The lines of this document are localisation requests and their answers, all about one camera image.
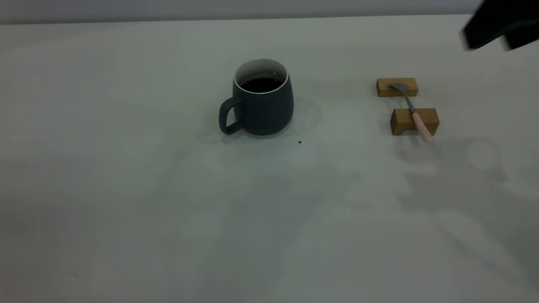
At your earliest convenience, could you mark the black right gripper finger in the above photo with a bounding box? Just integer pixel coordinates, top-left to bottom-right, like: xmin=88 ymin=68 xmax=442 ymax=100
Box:
xmin=462 ymin=0 xmax=539 ymax=51
xmin=505 ymin=26 xmax=539 ymax=51

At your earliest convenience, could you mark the metal spoon with pink handle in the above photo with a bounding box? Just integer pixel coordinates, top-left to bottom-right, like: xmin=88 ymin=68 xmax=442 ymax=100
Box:
xmin=390 ymin=82 xmax=434 ymax=144

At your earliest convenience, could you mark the dark grey ceramic mug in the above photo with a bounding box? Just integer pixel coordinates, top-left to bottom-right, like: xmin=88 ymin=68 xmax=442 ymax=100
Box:
xmin=218 ymin=58 xmax=294 ymax=136

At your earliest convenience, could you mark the flat rectangular wooden block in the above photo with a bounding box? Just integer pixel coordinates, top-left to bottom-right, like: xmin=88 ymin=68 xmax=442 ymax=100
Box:
xmin=376 ymin=78 xmax=419 ymax=98

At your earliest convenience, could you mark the arched wooden block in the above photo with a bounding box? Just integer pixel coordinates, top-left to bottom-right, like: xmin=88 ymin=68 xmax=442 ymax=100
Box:
xmin=390 ymin=108 xmax=440 ymax=136

